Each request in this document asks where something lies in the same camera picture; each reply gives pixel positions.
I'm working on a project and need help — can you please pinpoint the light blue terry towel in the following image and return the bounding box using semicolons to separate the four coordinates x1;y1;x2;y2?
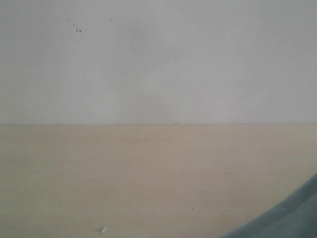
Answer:
222;175;317;238

